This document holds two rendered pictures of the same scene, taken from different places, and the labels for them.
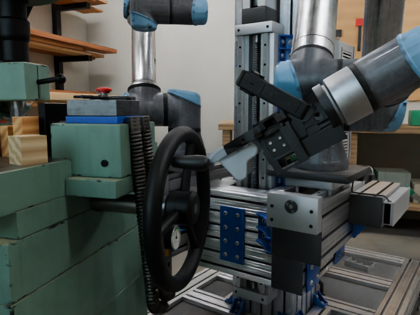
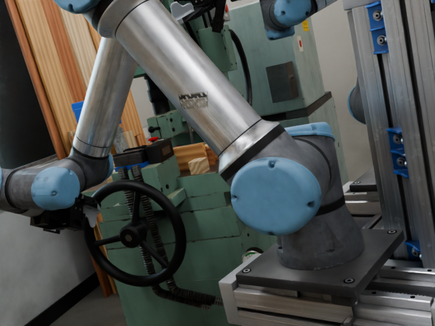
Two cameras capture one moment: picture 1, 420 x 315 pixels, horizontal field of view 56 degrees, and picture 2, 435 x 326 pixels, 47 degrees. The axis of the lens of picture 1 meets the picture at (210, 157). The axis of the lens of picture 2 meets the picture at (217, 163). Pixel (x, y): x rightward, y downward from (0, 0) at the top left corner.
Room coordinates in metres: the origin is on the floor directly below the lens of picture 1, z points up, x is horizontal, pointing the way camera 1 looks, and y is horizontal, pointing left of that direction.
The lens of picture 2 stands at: (1.04, -1.16, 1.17)
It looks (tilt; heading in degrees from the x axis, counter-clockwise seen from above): 10 degrees down; 95
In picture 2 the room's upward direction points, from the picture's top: 13 degrees counter-clockwise
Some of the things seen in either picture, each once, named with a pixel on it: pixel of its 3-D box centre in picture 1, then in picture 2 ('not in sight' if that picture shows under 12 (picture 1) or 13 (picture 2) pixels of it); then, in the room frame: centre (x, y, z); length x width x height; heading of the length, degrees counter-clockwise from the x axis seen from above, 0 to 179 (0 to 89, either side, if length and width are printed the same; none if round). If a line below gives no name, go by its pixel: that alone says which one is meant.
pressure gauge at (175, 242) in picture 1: (169, 240); (255, 262); (0.97, 0.10, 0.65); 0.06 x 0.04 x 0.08; 164
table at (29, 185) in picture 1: (67, 169); (164, 185); (0.75, 0.27, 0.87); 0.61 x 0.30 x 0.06; 164
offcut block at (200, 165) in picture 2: not in sight; (199, 165); (0.87, 0.21, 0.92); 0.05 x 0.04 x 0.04; 68
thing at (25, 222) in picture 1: (48, 192); (174, 196); (0.76, 0.32, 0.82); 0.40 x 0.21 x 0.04; 164
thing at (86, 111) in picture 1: (107, 107); (142, 154); (0.73, 0.19, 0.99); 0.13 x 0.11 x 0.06; 164
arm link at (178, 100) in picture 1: (182, 108); not in sight; (1.39, 0.10, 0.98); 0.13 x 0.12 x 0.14; 99
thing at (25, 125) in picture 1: (59, 133); (171, 160); (0.78, 0.30, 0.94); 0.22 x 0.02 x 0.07; 164
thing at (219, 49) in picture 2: not in sight; (219, 50); (0.98, 0.54, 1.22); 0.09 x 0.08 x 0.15; 74
